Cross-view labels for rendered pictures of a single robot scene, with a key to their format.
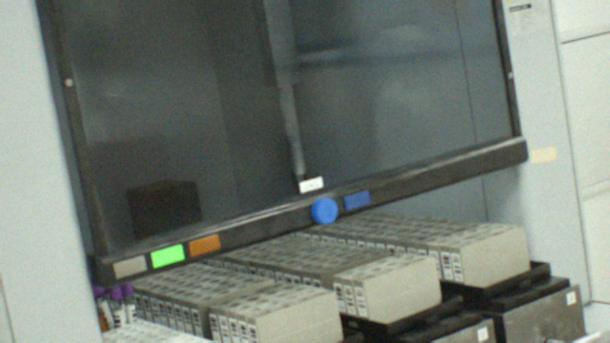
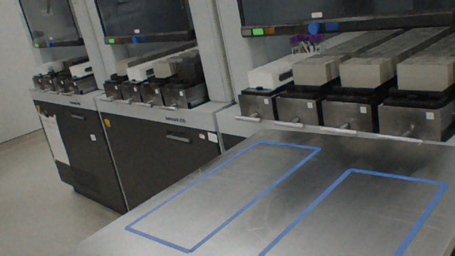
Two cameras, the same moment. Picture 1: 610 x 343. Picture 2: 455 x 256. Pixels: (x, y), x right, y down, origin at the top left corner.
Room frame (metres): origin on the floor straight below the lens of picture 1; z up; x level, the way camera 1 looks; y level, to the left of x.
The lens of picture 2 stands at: (0.96, -1.10, 1.14)
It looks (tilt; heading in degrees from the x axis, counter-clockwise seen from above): 19 degrees down; 83
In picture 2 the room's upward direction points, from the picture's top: 12 degrees counter-clockwise
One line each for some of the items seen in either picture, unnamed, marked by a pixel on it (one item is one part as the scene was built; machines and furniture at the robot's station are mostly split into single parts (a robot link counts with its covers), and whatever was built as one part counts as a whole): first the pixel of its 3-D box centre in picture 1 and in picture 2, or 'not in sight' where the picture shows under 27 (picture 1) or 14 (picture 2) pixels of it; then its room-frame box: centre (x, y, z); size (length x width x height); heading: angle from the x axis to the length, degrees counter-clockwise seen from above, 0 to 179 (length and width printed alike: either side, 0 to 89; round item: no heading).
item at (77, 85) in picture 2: not in sight; (126, 68); (0.79, 1.36, 0.78); 0.73 x 0.14 x 0.09; 33
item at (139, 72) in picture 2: not in sight; (162, 66); (0.98, 0.82, 0.83); 0.30 x 0.10 x 0.06; 33
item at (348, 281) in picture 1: (387, 290); (365, 72); (1.46, -0.07, 0.85); 0.12 x 0.02 x 0.06; 122
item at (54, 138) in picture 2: not in sight; (52, 139); (0.25, 1.59, 0.43); 0.27 x 0.02 x 0.36; 123
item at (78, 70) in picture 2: not in sight; (101, 65); (0.68, 1.29, 0.83); 0.30 x 0.10 x 0.06; 33
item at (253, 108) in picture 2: not in sight; (318, 74); (1.48, 0.30, 0.78); 0.73 x 0.14 x 0.09; 33
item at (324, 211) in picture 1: (324, 211); (313, 28); (1.36, -0.01, 0.98); 0.03 x 0.01 x 0.03; 123
